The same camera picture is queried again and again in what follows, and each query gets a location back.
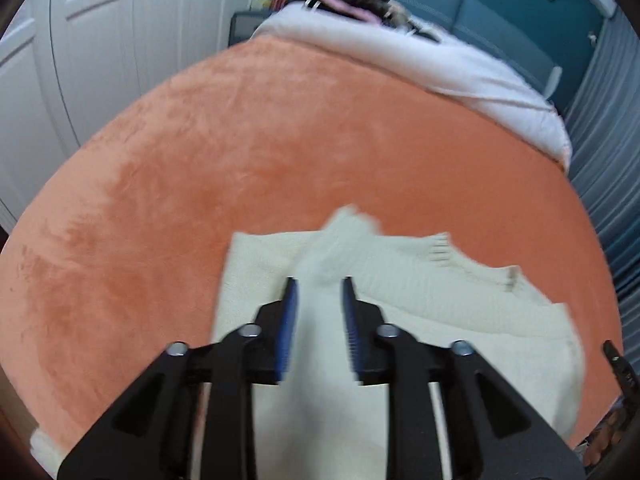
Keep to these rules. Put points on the white wardrobe doors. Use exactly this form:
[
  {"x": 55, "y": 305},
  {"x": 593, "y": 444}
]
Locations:
[{"x": 100, "y": 35}]

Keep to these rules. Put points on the orange fleece blanket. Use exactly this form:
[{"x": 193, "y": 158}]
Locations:
[{"x": 210, "y": 170}]

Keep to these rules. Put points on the striped grey curtain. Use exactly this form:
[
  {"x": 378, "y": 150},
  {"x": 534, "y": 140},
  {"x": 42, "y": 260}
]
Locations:
[{"x": 605, "y": 135}]

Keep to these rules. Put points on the dark bedside box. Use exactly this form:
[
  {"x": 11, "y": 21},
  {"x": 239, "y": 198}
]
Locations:
[{"x": 242, "y": 27}]

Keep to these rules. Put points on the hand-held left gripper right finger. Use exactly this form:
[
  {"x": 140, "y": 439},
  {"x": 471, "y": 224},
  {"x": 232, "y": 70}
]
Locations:
[{"x": 352, "y": 325}]

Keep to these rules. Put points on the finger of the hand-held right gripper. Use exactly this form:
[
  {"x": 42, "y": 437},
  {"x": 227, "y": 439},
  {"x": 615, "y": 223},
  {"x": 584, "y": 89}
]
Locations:
[{"x": 617, "y": 360}]

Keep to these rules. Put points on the cream knit sweater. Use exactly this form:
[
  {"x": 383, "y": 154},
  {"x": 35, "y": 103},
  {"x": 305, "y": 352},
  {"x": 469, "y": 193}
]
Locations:
[{"x": 450, "y": 310}]

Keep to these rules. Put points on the white duvet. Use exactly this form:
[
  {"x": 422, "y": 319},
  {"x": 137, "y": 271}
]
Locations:
[{"x": 450, "y": 70}]

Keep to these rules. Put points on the teal headboard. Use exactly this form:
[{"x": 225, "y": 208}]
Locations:
[{"x": 500, "y": 25}]

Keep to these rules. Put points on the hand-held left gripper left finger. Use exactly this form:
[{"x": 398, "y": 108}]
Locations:
[{"x": 288, "y": 325}]

